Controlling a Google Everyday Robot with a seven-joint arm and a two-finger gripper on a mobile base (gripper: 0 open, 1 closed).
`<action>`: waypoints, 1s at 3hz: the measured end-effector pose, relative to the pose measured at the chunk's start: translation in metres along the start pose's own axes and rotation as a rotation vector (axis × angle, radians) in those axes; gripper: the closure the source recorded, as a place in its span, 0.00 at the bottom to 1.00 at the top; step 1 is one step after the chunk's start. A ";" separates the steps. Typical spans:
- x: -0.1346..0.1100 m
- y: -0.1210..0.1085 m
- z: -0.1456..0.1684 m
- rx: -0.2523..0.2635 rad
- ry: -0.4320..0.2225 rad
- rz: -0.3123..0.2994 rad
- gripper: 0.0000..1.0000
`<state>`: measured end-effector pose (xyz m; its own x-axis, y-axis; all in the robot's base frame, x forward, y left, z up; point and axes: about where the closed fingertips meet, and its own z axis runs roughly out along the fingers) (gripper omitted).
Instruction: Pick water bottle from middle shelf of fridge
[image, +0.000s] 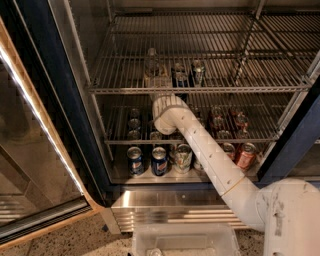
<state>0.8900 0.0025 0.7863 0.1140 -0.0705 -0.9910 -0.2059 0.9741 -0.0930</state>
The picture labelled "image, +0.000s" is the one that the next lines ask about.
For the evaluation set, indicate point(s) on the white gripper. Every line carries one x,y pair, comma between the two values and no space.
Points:
162,90

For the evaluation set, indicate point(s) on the clear plastic water bottle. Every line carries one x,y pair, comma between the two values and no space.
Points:
152,66

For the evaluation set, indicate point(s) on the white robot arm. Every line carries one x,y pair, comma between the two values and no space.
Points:
286,211

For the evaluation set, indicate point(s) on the stainless steel fridge base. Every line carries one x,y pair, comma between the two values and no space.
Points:
154,206

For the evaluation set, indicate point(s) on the open glass fridge door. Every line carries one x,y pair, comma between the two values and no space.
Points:
42,169

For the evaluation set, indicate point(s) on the dark blue fridge mullion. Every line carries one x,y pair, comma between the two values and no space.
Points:
296,140

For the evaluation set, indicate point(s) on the dark blue soda can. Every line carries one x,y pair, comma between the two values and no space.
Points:
179,77

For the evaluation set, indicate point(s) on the white green soda can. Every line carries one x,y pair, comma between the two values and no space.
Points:
197,165
182,158

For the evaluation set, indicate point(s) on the blue pepsi can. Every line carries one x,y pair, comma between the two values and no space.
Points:
159,161
135,161

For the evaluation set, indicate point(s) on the blue pepsi can front left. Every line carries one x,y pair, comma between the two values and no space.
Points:
135,161

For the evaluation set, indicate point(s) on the white green soda can right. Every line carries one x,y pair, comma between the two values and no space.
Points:
197,165

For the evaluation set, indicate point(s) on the orange soda can left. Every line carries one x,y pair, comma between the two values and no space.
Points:
229,149

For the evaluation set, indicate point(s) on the orange soda can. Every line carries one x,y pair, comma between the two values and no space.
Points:
246,156
229,149

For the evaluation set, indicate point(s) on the orange soda can right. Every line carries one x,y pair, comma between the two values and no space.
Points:
246,156

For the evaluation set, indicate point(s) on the clear plastic bin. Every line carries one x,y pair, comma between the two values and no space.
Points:
211,239

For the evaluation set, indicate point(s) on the upper wire fridge shelf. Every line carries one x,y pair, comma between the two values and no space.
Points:
240,53

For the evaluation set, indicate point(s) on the wire fridge shelf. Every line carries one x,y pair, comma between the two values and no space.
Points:
240,53
253,117

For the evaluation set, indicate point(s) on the middle wire fridge shelf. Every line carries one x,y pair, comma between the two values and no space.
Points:
253,117

